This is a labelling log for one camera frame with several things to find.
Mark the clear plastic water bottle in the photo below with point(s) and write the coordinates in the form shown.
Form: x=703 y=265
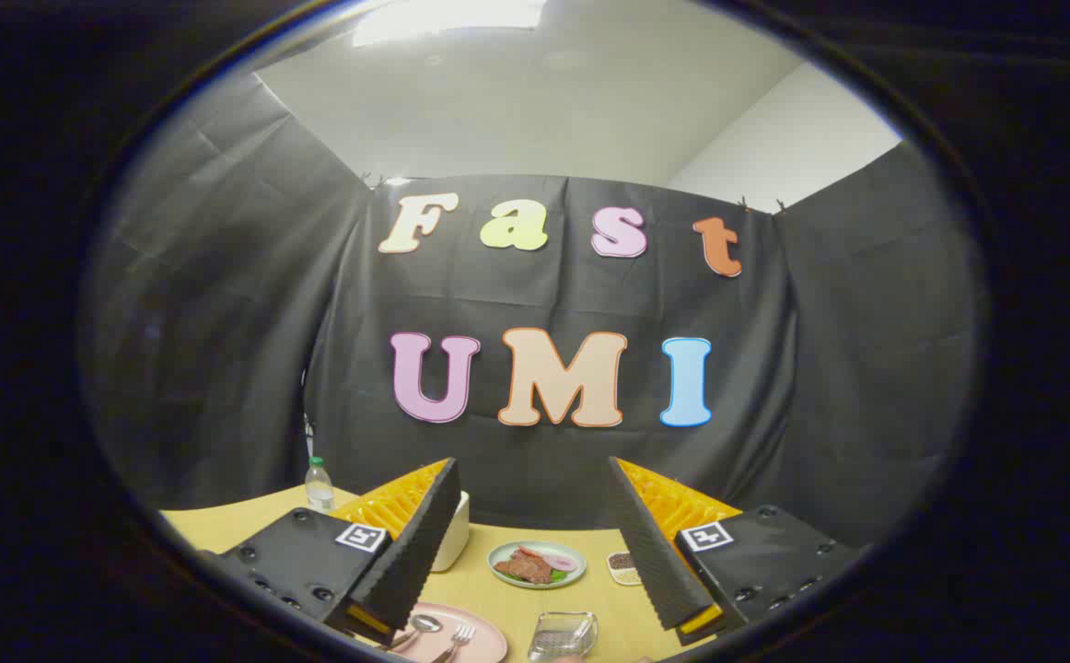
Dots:
x=319 y=493

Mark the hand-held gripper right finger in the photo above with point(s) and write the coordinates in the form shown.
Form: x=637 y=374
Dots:
x=650 y=552

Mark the cream white toaster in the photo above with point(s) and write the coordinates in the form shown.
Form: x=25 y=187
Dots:
x=454 y=543

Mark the pale teal oval plate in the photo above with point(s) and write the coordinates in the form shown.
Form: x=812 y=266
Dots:
x=501 y=557

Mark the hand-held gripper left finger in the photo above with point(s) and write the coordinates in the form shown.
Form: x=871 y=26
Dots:
x=415 y=552

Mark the small white seasoning dish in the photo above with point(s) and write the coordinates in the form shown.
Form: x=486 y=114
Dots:
x=624 y=575

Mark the sliced meat food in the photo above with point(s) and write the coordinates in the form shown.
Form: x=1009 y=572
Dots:
x=524 y=566

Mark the large pink plate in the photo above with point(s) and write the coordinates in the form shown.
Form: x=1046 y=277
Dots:
x=484 y=640

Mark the ceiling light panel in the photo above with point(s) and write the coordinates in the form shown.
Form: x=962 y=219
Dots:
x=447 y=18

